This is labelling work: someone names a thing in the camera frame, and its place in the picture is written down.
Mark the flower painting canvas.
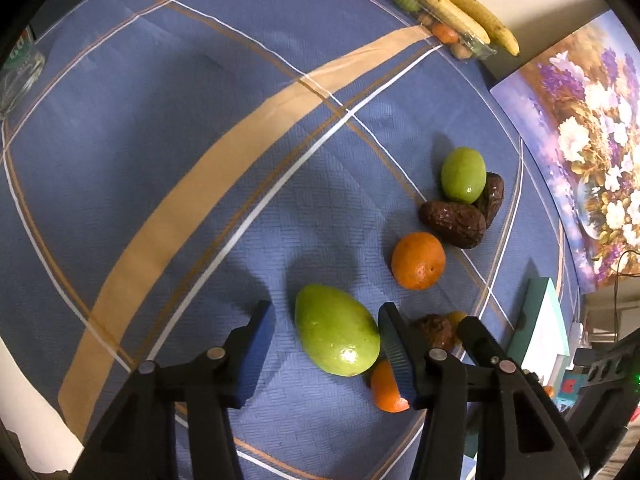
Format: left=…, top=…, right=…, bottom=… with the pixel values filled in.
left=489, top=9, right=640, bottom=292

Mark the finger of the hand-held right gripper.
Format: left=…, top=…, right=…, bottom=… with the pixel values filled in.
left=456, top=315, right=506, bottom=366

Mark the wrinkled brown dried fruit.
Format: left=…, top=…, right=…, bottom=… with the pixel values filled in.
left=412, top=313, right=456, bottom=352

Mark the white shelf unit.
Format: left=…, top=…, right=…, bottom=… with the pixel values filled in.
left=580, top=287, right=640, bottom=347

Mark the white teal-rimmed tray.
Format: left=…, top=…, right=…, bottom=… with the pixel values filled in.
left=504, top=277, right=572, bottom=387

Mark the small mandarin orange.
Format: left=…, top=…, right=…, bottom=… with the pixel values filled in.
left=370, top=359, right=411, bottom=414

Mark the clear plastic snack tray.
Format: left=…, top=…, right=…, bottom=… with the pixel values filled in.
left=389, top=0, right=497, bottom=63

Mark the blue plaid tablecloth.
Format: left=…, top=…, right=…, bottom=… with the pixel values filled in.
left=0, top=0, right=583, bottom=480

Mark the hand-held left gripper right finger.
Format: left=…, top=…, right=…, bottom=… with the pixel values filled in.
left=378, top=302, right=591, bottom=480

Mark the large dark brown date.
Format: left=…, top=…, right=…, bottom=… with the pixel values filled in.
left=419, top=200, right=487, bottom=250

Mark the small yellow fruit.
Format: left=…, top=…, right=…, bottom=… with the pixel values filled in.
left=446, top=311, right=469, bottom=346

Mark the clear glass jar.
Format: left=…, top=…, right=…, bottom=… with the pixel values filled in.
left=0, top=25, right=47, bottom=117

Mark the large orange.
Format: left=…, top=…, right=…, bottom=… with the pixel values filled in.
left=391, top=232, right=446, bottom=291

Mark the small teal box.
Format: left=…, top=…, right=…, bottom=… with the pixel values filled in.
left=551, top=366, right=582, bottom=412

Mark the small round green fruit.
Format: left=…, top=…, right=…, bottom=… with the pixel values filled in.
left=440, top=147, right=487, bottom=205

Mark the large green mango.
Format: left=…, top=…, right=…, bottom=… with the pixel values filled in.
left=294, top=284, right=381, bottom=378

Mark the black cable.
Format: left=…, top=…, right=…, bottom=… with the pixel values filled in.
left=611, top=249, right=640, bottom=291

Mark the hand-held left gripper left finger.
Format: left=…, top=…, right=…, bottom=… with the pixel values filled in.
left=72, top=301, right=276, bottom=480

